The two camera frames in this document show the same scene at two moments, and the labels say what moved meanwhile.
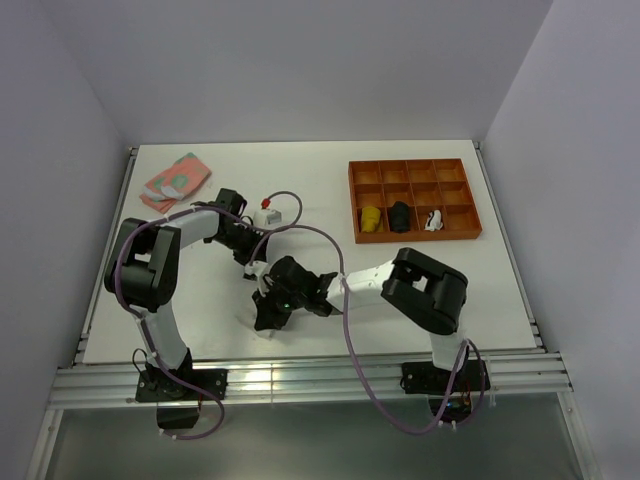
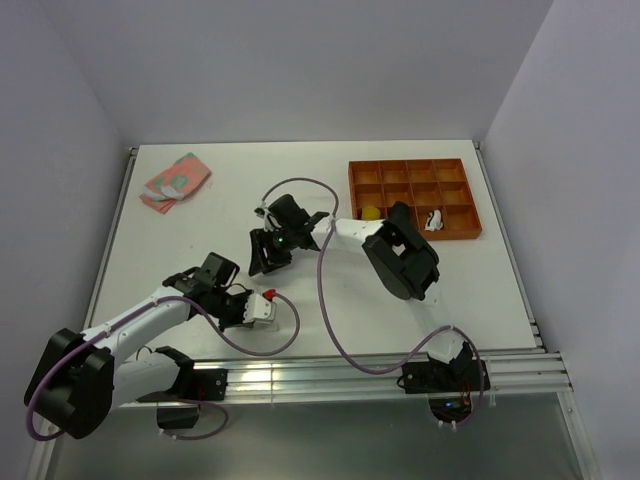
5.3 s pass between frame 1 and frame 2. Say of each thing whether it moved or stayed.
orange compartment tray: stayed
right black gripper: moved
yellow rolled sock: stayed
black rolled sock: stayed
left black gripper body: moved
